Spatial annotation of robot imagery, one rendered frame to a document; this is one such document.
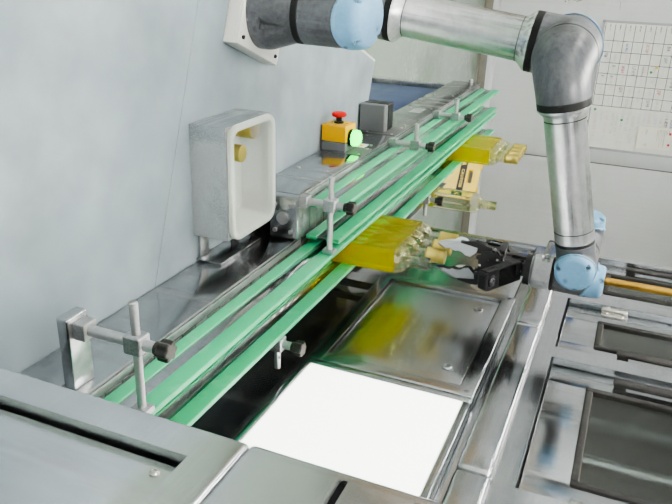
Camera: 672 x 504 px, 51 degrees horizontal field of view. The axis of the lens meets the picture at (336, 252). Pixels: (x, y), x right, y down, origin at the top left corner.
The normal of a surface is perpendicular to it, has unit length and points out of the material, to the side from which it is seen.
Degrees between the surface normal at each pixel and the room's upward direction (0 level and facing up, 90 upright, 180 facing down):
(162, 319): 90
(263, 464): 90
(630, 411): 90
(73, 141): 0
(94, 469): 90
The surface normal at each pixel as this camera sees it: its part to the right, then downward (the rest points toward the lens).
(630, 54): -0.39, 0.34
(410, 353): 0.04, -0.93
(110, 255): 0.92, 0.18
